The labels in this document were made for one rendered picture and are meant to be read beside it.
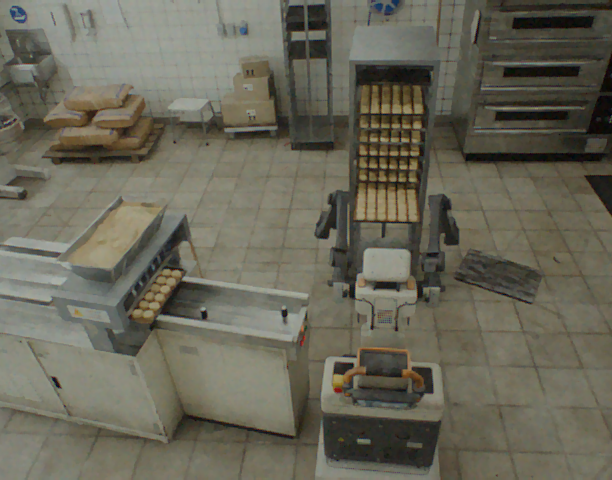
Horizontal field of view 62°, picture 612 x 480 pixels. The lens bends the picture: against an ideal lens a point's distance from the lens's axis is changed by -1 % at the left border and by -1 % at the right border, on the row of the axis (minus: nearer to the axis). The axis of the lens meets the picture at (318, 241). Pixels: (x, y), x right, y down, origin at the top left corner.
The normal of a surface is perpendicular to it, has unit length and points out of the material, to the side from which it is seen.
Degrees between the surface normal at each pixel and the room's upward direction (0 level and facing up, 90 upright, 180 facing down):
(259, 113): 89
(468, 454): 0
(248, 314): 0
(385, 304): 82
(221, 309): 0
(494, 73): 90
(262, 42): 90
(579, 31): 91
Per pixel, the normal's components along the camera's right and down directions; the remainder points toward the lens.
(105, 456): -0.04, -0.79
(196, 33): -0.06, 0.61
